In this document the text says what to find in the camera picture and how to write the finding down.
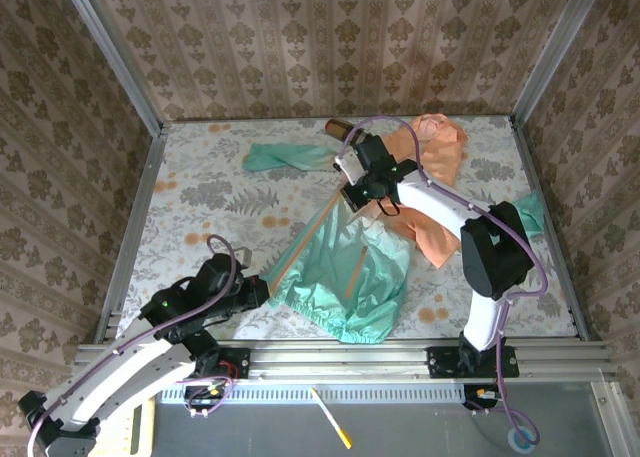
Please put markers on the peach and mint zip jacket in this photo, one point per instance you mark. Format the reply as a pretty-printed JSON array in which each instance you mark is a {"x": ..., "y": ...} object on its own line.
[{"x": 350, "y": 257}]

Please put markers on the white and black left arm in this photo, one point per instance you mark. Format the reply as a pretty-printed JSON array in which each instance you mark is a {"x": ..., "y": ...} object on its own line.
[{"x": 125, "y": 372}]

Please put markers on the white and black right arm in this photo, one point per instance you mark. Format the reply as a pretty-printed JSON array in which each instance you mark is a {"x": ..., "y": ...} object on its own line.
[{"x": 492, "y": 257}]

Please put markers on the floral leaf print tablecloth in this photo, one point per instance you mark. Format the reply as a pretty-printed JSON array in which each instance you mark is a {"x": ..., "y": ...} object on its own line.
[{"x": 210, "y": 177}]

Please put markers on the white stick with yellow tip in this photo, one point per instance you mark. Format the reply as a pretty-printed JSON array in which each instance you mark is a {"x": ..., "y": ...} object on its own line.
[{"x": 332, "y": 419}]

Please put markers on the blue and white round sticker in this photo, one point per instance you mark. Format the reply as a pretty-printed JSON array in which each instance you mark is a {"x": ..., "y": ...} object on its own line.
[{"x": 522, "y": 438}]

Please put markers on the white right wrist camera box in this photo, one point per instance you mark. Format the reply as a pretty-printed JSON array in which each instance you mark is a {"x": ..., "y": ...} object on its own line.
[{"x": 350, "y": 169}]

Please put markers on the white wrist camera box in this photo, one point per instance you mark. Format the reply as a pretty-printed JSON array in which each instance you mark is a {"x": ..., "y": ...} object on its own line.
[
  {"x": 242, "y": 257},
  {"x": 350, "y": 169}
]

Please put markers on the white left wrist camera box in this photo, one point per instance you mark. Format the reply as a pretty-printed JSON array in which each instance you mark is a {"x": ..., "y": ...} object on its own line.
[{"x": 242, "y": 257}]

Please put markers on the aluminium side frame rail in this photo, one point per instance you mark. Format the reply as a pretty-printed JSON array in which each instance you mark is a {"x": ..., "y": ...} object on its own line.
[
  {"x": 550, "y": 227},
  {"x": 132, "y": 237}
]

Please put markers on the aluminium front frame rail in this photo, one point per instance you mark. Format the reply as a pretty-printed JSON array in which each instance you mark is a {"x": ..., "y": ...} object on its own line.
[{"x": 350, "y": 359}]

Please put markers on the aluminium frame corner post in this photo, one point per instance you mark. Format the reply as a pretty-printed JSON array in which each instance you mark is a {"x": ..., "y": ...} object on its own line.
[
  {"x": 115, "y": 52},
  {"x": 555, "y": 42}
]

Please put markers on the grey metal base plate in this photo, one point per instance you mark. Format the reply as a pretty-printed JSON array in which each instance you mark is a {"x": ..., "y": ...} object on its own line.
[{"x": 400, "y": 427}]

